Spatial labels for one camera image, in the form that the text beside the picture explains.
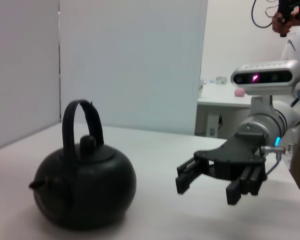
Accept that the white computer tower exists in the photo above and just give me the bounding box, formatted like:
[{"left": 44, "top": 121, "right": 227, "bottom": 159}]
[{"left": 206, "top": 113, "right": 225, "bottom": 138}]

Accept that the black handheld controller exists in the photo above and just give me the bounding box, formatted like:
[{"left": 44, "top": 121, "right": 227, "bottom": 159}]
[{"left": 276, "top": 0, "right": 300, "bottom": 38}]

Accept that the person in white shirt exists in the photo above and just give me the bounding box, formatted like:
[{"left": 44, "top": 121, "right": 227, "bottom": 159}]
[{"left": 281, "top": 23, "right": 300, "bottom": 206}]

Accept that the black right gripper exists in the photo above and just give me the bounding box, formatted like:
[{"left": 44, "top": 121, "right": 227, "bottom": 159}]
[{"left": 174, "top": 131, "right": 268, "bottom": 206}]

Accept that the right gripper connector cable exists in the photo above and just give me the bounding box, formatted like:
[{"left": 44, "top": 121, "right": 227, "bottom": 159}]
[{"left": 260, "top": 145, "right": 287, "bottom": 176}]

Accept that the black round teapot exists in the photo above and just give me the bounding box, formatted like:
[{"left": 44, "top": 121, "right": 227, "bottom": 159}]
[{"left": 28, "top": 99, "right": 138, "bottom": 231}]

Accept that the blue cable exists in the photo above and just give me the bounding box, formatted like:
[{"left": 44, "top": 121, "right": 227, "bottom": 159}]
[{"left": 250, "top": 0, "right": 275, "bottom": 29}]

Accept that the person's hand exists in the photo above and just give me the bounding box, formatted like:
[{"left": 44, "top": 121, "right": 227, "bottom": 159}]
[{"left": 271, "top": 7, "right": 300, "bottom": 35}]

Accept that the white desk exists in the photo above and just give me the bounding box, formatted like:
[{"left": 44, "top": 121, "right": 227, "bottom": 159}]
[{"left": 195, "top": 80, "right": 256, "bottom": 137}]

